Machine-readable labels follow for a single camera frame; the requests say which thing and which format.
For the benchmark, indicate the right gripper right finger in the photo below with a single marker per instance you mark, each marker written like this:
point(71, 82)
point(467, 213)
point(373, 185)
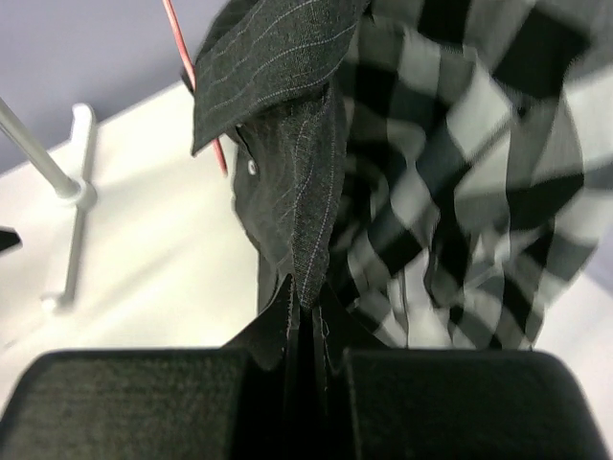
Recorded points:
point(385, 403)

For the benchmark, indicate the metal clothes rack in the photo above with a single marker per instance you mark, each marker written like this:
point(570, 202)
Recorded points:
point(75, 197)

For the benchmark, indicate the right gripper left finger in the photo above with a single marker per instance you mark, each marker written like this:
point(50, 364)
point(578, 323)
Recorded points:
point(225, 403)

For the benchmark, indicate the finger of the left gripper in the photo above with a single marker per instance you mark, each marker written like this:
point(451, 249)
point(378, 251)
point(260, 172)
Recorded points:
point(9, 239)

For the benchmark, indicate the black white checkered shirt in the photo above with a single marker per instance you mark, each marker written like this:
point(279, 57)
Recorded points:
point(479, 173)

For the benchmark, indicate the black pinstripe shirt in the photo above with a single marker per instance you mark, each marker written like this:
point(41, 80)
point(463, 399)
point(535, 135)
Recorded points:
point(265, 77)

